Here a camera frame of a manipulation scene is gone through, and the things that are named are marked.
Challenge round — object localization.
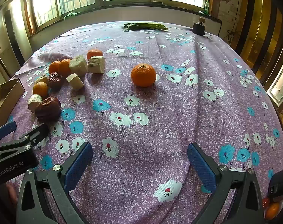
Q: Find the black cylinder with cork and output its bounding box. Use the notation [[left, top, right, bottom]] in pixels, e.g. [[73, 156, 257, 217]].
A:
[[192, 17, 206, 36]]

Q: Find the small orange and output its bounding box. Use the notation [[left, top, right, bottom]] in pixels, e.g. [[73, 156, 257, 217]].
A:
[[58, 58, 72, 78], [87, 49, 104, 60], [48, 61, 61, 74], [265, 202, 280, 220], [33, 82, 49, 99]]

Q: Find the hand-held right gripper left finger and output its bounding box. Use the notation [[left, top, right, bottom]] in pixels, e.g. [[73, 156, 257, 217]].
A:
[[16, 142, 93, 224]]

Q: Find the large orange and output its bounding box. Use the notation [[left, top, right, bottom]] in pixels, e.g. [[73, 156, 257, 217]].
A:
[[131, 63, 157, 87]]

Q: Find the black cable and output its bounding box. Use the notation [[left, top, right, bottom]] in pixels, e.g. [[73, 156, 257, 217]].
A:
[[222, 0, 240, 45]]

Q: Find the beige sugarcane chunk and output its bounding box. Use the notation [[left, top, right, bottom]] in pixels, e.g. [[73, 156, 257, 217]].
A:
[[66, 73, 84, 90], [27, 94, 43, 112], [87, 56, 106, 74], [34, 74, 49, 85], [69, 55, 89, 77]]

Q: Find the dark container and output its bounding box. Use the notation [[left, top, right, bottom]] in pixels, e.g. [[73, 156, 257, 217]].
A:
[[263, 171, 283, 224]]

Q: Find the purple floral tablecloth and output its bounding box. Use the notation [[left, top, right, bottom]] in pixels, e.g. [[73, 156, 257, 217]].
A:
[[6, 21, 283, 224]]

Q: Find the green sprig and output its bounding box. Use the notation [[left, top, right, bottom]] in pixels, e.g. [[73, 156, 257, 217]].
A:
[[63, 11, 82, 19]]

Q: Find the tall black panel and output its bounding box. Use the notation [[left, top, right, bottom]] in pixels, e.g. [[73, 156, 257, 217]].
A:
[[4, 9, 26, 62]]

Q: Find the green leafy vegetable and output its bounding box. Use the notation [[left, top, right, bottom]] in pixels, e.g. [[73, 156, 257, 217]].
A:
[[122, 22, 169, 32]]

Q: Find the cardboard box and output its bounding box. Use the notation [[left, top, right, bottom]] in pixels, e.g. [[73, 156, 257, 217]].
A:
[[0, 78, 25, 124]]

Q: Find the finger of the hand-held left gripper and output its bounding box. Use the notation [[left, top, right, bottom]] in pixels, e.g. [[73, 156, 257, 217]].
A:
[[0, 121, 17, 145], [0, 123, 49, 154]]

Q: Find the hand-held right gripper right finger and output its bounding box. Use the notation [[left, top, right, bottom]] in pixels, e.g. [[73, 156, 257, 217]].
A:
[[187, 142, 265, 224]]

